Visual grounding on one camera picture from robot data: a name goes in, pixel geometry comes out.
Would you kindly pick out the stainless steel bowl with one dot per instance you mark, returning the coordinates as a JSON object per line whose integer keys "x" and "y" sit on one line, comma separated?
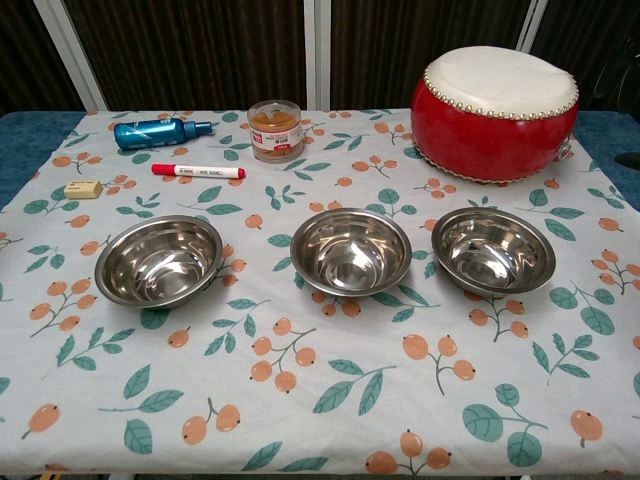
{"x": 350, "y": 255}
{"x": 160, "y": 265}
{"x": 492, "y": 250}

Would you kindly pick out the clear jar orange contents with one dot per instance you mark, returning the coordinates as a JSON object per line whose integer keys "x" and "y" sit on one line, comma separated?
{"x": 275, "y": 135}

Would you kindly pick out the red white marker pen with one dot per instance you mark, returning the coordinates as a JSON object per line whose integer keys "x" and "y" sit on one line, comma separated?
{"x": 200, "y": 171}

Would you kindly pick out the floral print tablecloth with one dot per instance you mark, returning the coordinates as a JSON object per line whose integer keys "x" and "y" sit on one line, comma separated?
{"x": 320, "y": 400}

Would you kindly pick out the red drum white skin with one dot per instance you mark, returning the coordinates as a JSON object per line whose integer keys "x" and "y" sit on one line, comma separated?
{"x": 480, "y": 135}

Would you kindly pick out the blue spray bottle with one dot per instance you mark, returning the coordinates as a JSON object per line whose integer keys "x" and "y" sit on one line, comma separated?
{"x": 150, "y": 134}

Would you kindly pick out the dark pleated partition panel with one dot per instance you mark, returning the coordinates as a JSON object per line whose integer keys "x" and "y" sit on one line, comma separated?
{"x": 200, "y": 50}
{"x": 400, "y": 40}
{"x": 590, "y": 25}
{"x": 20, "y": 50}

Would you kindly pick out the beige eraser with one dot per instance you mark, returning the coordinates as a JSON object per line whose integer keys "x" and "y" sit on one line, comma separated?
{"x": 82, "y": 190}

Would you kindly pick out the white partition frame post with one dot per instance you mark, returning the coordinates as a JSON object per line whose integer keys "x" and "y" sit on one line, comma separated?
{"x": 317, "y": 50}
{"x": 531, "y": 25}
{"x": 70, "y": 55}

